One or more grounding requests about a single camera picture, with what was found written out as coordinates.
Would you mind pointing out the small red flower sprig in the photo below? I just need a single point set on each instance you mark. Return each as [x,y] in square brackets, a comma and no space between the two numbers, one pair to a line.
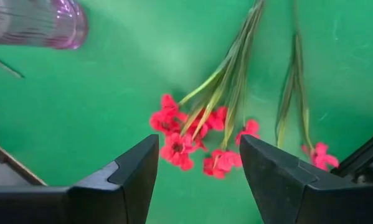
[321,157]

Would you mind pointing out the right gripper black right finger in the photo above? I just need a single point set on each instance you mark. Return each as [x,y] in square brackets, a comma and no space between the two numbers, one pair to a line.
[282,193]

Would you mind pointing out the red artificial flower bunch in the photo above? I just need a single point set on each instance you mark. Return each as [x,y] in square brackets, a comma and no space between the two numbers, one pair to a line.
[177,149]

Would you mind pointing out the purple glass vase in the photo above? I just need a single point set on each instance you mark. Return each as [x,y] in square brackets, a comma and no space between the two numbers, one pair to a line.
[33,25]

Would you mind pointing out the green table mat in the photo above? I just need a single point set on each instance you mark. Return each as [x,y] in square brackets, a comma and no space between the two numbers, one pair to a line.
[80,109]

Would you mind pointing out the black table frame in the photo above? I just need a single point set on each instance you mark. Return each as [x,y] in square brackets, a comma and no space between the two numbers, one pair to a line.
[366,161]

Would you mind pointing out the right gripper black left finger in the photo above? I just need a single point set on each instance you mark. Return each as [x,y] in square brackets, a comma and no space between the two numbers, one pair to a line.
[111,196]

